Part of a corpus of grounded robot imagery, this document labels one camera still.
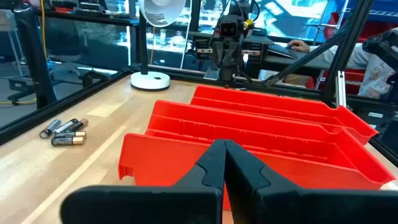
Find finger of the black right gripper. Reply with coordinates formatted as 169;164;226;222
213;45;230;82
229;45;246;82

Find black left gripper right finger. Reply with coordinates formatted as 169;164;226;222
223;139;398;224

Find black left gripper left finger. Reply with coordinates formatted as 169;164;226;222
60;139;226;224

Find red plastic parts bin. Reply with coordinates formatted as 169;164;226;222
117;99;397;212
189;84;379;146

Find black copper-top AA battery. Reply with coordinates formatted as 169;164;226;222
50;136;86;147
54;130;87;139
67;118;90;133

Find black keyboard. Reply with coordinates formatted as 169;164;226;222
266;43;299;60

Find white desk lamp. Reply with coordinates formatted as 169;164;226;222
130;0;187;91

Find person's hand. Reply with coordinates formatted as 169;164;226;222
287;39;312;53

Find dark grey side desk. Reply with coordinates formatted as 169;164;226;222
262;46;369;72

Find black office chair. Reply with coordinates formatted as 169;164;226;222
46;27;110;90

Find black cluttered workbench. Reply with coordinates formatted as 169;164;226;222
30;0;139;27

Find person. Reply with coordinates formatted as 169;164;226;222
310;27;398;101

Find black curved stand leg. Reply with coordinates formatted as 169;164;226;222
7;3;58;110

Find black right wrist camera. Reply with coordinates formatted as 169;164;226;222
219;14;241;39

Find black camera cable yellow plug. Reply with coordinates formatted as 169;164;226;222
244;0;262;30

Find silver aluminium bracket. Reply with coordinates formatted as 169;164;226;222
335;70;347;108

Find black aluminium table frame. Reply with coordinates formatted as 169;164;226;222
0;0;398;167

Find yellow hanging cable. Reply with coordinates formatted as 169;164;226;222
39;0;48;62

